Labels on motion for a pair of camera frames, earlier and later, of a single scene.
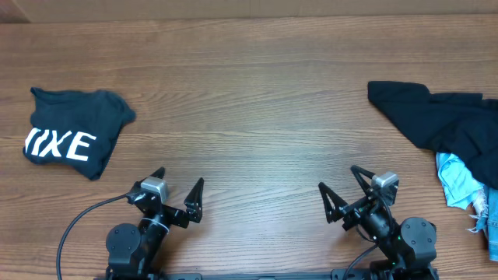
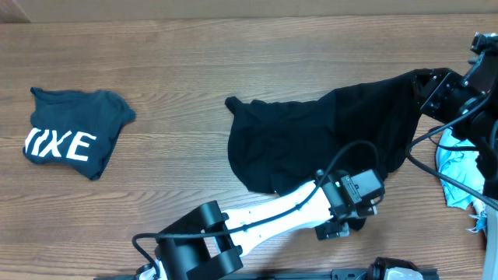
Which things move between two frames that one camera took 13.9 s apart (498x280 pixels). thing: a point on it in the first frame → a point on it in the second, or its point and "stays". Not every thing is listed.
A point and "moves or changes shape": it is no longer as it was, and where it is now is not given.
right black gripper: x=357 y=208 → x=440 y=94
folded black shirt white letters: x=77 y=131 stays
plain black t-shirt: x=463 y=127 moves or changes shape
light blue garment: x=457 y=183 stays
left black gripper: x=193 y=203 → x=327 y=229
